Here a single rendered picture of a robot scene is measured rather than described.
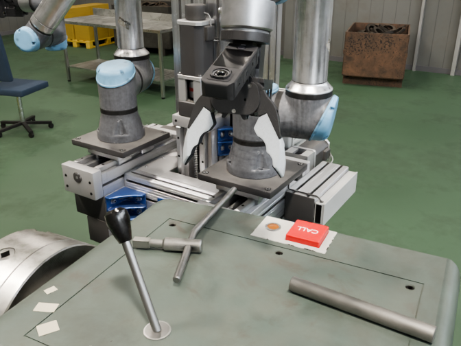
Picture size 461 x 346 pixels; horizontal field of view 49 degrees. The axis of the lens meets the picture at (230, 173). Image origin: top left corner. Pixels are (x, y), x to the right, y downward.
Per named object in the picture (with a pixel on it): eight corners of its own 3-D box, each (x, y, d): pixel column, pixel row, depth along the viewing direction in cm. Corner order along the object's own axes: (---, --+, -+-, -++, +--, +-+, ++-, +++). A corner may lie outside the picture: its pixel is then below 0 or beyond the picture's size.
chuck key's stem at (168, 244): (132, 250, 83) (200, 255, 82) (131, 239, 82) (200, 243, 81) (136, 244, 85) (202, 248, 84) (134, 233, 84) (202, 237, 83)
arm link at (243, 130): (240, 125, 140) (240, 77, 135) (287, 130, 136) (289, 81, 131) (226, 139, 130) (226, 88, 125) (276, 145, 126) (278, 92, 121)
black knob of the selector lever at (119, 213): (140, 237, 67) (138, 206, 65) (125, 249, 65) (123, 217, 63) (116, 231, 69) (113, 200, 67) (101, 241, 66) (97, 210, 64)
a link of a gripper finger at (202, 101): (207, 141, 75) (243, 97, 72) (203, 143, 73) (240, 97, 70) (184, 121, 75) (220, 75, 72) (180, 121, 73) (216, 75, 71)
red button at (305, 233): (328, 235, 89) (329, 225, 88) (318, 252, 84) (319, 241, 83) (296, 228, 91) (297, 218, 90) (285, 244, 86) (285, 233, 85)
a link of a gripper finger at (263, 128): (304, 163, 75) (274, 109, 75) (298, 168, 69) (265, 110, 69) (287, 172, 76) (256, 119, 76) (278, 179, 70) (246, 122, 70)
